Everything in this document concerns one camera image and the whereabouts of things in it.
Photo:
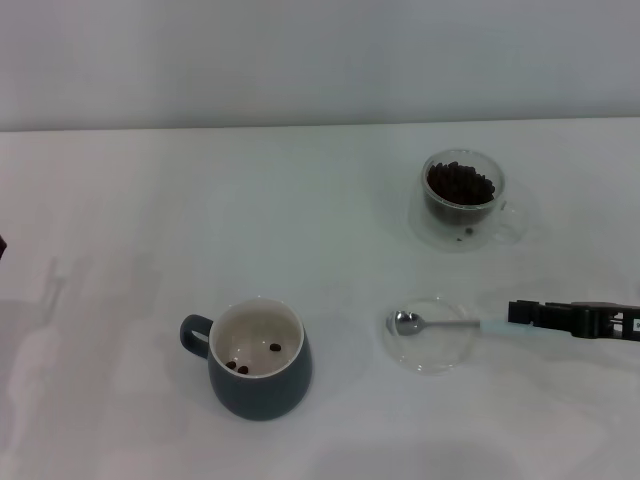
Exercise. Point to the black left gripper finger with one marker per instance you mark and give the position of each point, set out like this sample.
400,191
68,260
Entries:
2,247

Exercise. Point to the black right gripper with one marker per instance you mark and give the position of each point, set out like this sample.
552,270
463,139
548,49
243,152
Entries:
632,325

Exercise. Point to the pile of coffee beans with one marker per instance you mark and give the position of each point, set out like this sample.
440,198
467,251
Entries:
460,184

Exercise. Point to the dark grey ceramic mug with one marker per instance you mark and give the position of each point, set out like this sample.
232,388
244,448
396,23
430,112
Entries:
260,395

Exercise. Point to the small clear glass dish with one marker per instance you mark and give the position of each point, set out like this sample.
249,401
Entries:
430,357

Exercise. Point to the clear glass saucer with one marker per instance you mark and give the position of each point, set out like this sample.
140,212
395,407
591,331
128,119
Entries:
445,245

